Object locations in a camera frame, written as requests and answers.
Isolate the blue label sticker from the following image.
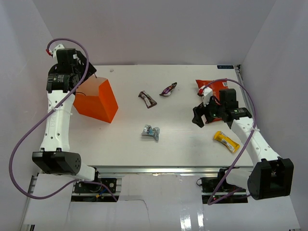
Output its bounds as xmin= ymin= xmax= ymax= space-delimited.
xmin=217 ymin=65 xmax=234 ymax=69

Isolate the orange paper bag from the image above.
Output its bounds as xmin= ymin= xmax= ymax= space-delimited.
xmin=73 ymin=76 xmax=118 ymax=123

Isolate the large red chip bag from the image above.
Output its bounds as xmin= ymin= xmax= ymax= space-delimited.
xmin=196 ymin=79 xmax=229 ymax=124

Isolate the aluminium table frame rail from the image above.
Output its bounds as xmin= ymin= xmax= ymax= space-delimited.
xmin=94 ymin=166 xmax=226 ymax=175

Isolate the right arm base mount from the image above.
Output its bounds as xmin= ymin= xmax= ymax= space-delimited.
xmin=196 ymin=177 xmax=248 ymax=205

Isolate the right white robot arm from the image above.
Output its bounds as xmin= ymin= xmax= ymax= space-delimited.
xmin=192 ymin=87 xmax=294 ymax=200

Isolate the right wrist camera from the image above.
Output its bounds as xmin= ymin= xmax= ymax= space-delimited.
xmin=198 ymin=85 xmax=213 ymax=106

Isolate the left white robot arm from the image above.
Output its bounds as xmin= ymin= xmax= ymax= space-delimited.
xmin=32 ymin=44 xmax=102 ymax=192

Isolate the yellow snack bar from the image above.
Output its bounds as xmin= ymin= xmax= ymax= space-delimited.
xmin=213 ymin=131 xmax=240 ymax=153

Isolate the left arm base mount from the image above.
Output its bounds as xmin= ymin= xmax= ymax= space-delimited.
xmin=71 ymin=178 xmax=119 ymax=203

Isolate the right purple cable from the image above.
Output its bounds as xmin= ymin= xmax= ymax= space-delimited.
xmin=201 ymin=78 xmax=256 ymax=205

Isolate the purple brown snack wrapper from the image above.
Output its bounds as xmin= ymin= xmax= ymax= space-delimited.
xmin=159 ymin=82 xmax=177 ymax=97

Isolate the silver blue snack packet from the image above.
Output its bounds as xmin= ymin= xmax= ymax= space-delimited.
xmin=141 ymin=125 xmax=160 ymax=141

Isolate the brown white snack wrapper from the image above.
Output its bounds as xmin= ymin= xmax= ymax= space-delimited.
xmin=138 ymin=91 xmax=157 ymax=109

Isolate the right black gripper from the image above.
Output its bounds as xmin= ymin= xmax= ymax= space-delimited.
xmin=192 ymin=94 xmax=225 ymax=128

